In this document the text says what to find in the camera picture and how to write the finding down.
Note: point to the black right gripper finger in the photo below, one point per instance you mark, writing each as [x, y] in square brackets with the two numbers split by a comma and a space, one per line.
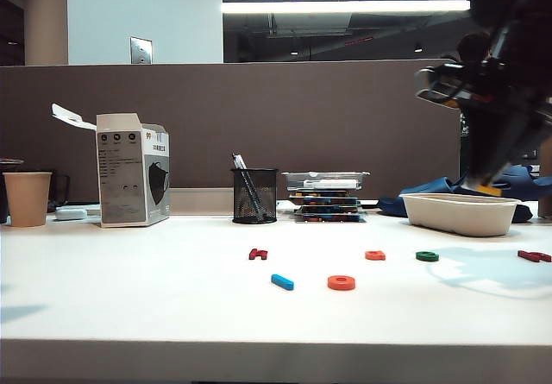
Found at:
[479, 151]
[515, 142]

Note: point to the black and white pen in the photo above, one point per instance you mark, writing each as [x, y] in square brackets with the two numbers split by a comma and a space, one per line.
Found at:
[240, 162]

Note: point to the flat case of letter magnets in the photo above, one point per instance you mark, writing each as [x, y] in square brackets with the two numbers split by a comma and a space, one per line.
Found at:
[330, 210]
[323, 193]
[324, 201]
[330, 218]

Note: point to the blue letter l magnet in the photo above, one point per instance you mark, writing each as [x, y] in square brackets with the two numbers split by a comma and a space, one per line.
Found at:
[282, 281]

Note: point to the clear plastic case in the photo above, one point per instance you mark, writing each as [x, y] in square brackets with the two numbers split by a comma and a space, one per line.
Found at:
[325, 181]

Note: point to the metal wall plate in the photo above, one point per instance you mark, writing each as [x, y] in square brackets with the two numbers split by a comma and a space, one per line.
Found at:
[141, 50]

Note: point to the beige oval pulp tray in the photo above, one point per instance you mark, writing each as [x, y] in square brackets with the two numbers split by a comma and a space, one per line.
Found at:
[459, 215]

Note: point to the brown paper cup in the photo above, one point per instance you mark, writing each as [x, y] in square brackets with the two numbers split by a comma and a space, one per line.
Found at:
[27, 200]

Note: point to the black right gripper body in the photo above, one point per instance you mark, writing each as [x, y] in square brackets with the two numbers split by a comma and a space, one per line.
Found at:
[509, 90]

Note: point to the long ceiling light strip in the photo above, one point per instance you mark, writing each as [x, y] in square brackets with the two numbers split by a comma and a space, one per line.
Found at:
[345, 6]

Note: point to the brown cardboard box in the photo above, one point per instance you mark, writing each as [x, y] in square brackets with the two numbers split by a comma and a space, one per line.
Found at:
[546, 177]

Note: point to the brown desk partition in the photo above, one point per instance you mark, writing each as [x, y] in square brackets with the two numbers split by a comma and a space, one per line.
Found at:
[259, 121]

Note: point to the white face mask box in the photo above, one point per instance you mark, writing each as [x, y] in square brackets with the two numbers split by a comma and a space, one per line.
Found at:
[129, 177]

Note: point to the green letter magnet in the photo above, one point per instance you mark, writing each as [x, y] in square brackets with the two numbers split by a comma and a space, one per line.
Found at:
[420, 256]

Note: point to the red letter h magnet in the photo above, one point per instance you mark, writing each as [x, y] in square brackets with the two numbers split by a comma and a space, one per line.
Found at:
[258, 254]

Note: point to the orange letter o magnet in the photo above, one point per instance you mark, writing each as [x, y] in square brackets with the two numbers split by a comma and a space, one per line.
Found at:
[333, 283]

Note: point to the yellow letter magnet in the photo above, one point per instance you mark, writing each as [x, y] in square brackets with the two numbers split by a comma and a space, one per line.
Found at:
[491, 190]

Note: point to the orange letter a magnet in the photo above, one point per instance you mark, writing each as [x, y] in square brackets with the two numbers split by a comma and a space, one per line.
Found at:
[371, 255]

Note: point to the black mesh pen holder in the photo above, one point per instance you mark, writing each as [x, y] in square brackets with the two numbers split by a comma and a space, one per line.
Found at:
[255, 198]

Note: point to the white earbud case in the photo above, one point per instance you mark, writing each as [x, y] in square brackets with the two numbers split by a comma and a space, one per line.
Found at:
[71, 214]

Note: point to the person in dark green shirt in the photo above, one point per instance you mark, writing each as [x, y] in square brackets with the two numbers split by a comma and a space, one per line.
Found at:
[474, 47]

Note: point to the dark red letter magnet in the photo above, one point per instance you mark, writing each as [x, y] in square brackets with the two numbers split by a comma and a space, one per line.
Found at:
[534, 255]

